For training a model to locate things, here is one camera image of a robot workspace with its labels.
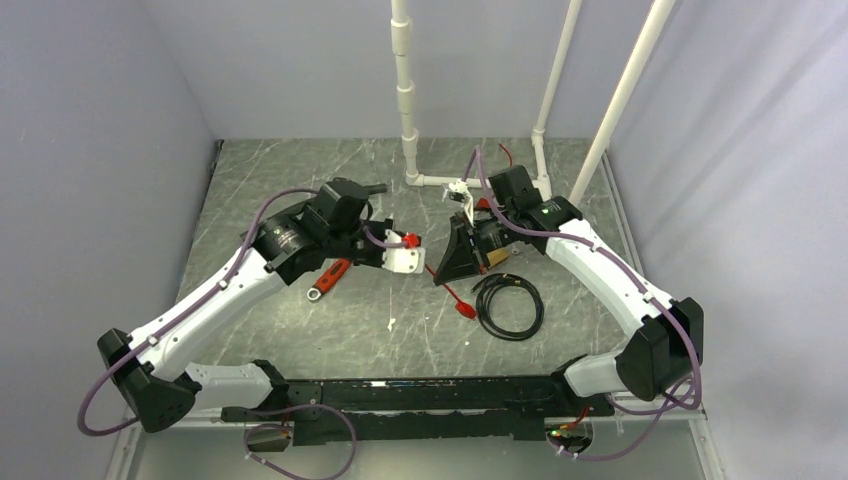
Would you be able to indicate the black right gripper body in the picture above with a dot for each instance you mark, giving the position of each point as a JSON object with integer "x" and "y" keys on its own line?
{"x": 489, "y": 235}

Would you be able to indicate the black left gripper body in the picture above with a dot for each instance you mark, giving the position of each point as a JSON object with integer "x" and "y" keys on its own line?
{"x": 367, "y": 250}

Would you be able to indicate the brass padlock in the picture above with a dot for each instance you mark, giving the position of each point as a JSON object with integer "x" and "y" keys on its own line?
{"x": 497, "y": 257}

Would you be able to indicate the red alligator clip lead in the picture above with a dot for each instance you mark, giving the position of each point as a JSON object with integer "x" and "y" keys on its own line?
{"x": 507, "y": 152}
{"x": 465, "y": 309}

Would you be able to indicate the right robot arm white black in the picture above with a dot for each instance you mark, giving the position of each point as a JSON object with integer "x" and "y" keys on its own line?
{"x": 663, "y": 335}

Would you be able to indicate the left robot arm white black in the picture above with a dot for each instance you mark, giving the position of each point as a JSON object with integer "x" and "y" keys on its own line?
{"x": 153, "y": 366}

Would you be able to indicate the red handled adjustable wrench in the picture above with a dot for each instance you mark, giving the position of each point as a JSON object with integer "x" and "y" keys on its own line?
{"x": 327, "y": 281}

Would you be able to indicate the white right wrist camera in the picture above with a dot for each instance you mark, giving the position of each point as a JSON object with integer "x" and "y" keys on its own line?
{"x": 458, "y": 191}

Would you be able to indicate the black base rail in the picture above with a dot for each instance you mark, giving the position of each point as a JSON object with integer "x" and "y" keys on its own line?
{"x": 328, "y": 410}

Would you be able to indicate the white pvc pipe frame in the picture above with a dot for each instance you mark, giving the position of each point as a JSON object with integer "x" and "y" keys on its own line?
{"x": 523, "y": 70}

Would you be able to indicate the aluminium frame rail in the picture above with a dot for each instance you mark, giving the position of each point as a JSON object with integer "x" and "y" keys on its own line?
{"x": 131, "y": 454}

